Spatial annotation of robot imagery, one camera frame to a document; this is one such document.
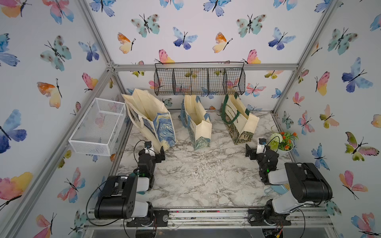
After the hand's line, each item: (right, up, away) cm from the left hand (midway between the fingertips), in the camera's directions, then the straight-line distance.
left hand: (156, 145), depth 91 cm
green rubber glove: (-5, -24, -10) cm, 26 cm away
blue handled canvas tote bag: (+25, +14, -8) cm, 30 cm away
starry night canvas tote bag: (-8, +21, +17) cm, 28 cm away
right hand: (+61, +2, +1) cm, 61 cm away
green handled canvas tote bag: (+53, +14, +5) cm, 55 cm away
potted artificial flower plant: (+74, +3, -5) cm, 74 cm away
